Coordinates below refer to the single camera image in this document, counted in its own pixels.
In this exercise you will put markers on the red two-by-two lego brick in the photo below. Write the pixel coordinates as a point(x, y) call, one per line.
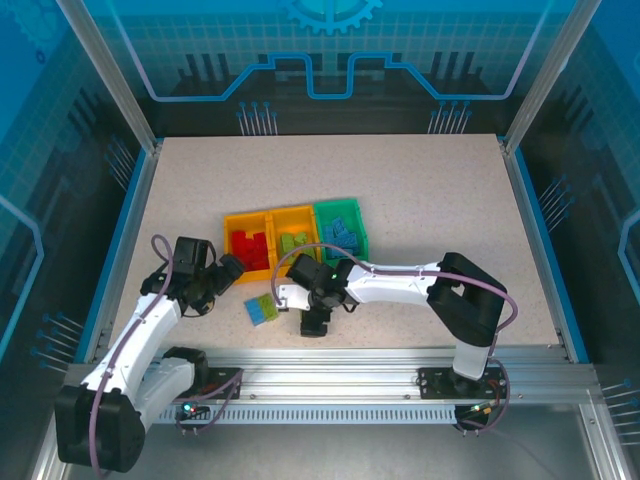
point(239, 239)

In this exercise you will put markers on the red two-by-four lego brick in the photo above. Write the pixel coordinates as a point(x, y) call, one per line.
point(255, 245)

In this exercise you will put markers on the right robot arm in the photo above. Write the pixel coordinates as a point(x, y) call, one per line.
point(400, 287)

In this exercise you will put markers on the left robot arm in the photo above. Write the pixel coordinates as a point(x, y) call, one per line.
point(125, 350)

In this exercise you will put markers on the yellow plastic bin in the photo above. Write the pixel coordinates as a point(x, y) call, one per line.
point(230, 250)
point(295, 217)

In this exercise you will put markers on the blue two-by-four lego brick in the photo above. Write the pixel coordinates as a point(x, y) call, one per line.
point(331, 235)
point(255, 312)
point(346, 226)
point(350, 241)

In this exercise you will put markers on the green plastic bin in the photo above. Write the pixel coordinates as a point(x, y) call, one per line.
point(340, 207)

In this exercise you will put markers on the aluminium mounting rail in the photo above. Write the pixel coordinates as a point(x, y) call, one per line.
point(325, 365)

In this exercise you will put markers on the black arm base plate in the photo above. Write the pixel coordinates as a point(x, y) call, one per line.
point(222, 380)
point(435, 382)

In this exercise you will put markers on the aluminium frame post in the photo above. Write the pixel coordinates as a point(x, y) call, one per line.
point(110, 75)
point(550, 75)

